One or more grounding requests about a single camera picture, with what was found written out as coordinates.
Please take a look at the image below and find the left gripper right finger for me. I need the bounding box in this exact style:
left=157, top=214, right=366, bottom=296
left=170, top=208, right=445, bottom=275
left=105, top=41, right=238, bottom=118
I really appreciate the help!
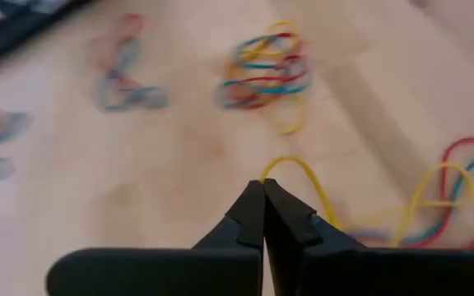
left=264, top=178, right=474, bottom=296

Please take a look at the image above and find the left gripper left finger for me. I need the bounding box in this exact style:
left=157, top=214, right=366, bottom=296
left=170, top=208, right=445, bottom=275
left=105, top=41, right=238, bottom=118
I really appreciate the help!
left=46, top=179, right=266, bottom=296

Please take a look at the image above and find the red rubber band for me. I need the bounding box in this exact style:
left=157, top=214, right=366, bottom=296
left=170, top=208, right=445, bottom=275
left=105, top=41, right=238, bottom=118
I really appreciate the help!
left=91, top=12, right=146, bottom=83
left=405, top=137, right=474, bottom=251
left=276, top=31, right=304, bottom=62
left=220, top=53, right=308, bottom=110

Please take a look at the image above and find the yellow rubber band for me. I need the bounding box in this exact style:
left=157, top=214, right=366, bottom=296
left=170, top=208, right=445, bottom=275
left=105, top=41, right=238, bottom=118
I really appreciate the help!
left=269, top=94, right=309, bottom=136
left=259, top=155, right=474, bottom=250
left=224, top=20, right=304, bottom=71

